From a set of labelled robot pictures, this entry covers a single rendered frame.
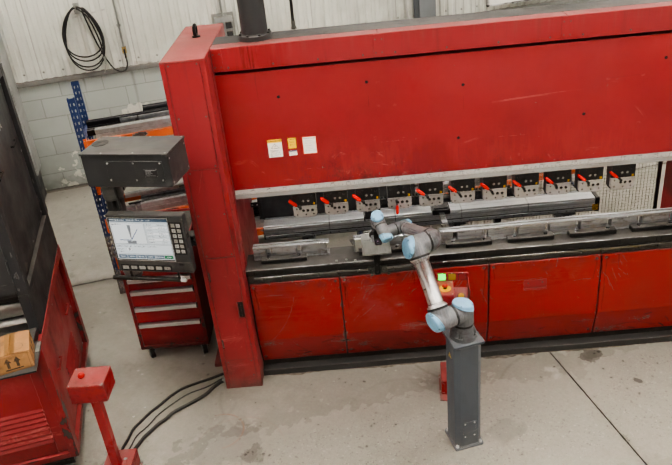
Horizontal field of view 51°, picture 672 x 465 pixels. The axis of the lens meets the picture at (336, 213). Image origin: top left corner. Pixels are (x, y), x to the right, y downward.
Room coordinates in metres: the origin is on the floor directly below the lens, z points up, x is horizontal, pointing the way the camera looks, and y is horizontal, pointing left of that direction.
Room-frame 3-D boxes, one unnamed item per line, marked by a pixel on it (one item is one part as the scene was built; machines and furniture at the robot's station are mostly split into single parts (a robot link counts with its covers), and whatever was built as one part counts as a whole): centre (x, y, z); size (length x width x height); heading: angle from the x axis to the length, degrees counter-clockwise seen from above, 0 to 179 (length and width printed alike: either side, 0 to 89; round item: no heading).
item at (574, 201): (4.31, -0.64, 0.93); 2.30 x 0.14 x 0.10; 88
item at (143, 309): (4.41, 1.26, 0.50); 0.50 x 0.50 x 1.00; 88
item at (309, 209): (4.03, 0.19, 1.26); 0.15 x 0.09 x 0.17; 88
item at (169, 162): (3.54, 1.04, 1.53); 0.51 x 0.25 x 0.85; 76
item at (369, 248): (3.88, -0.23, 1.00); 0.26 x 0.18 x 0.01; 178
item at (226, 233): (4.22, 0.74, 1.15); 0.85 x 0.25 x 2.30; 178
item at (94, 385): (3.09, 1.44, 0.41); 0.25 x 0.20 x 0.83; 178
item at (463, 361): (3.15, -0.64, 0.39); 0.18 x 0.18 x 0.77; 12
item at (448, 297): (3.62, -0.67, 0.75); 0.20 x 0.16 x 0.18; 82
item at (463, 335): (3.15, -0.64, 0.82); 0.15 x 0.15 x 0.10
